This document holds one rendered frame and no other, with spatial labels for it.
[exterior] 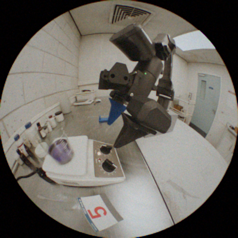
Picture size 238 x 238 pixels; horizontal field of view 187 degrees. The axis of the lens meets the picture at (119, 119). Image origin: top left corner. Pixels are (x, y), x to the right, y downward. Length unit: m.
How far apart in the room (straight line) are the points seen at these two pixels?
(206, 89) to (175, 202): 2.87
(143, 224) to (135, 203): 0.07
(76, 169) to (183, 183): 0.29
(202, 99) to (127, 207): 2.95
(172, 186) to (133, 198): 0.11
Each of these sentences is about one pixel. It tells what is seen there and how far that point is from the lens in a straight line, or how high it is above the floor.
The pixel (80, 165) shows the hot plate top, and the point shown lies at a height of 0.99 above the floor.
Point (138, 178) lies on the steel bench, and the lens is 0.23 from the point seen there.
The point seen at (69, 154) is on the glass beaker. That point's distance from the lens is 0.16.
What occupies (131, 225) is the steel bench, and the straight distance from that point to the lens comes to 0.23.
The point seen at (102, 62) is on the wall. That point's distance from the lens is 1.61.
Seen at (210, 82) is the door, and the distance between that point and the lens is 2.96.
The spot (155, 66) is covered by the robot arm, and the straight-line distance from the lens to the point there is 0.16.
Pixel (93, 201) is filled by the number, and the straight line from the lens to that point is 0.20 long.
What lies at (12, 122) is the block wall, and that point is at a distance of 0.59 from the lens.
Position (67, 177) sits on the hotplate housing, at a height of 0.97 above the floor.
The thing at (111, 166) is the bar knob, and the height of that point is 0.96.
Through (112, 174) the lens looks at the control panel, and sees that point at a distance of 0.18.
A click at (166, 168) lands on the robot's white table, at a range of 0.27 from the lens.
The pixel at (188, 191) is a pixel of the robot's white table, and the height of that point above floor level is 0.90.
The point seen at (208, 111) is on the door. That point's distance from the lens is 2.87.
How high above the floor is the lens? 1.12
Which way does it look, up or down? 26 degrees down
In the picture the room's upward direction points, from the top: straight up
